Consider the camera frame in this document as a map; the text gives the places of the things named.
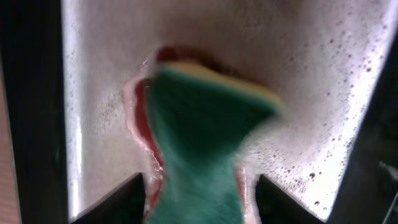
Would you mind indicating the rectangular black water tray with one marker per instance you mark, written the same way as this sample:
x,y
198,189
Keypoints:
x,y
64,62

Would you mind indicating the green yellow sponge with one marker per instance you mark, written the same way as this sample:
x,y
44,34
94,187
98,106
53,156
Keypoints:
x,y
198,119

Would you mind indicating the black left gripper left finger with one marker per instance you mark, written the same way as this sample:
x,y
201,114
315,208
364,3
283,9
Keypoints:
x,y
122,205

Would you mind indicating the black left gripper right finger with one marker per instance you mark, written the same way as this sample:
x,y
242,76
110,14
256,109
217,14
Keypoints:
x,y
276,207

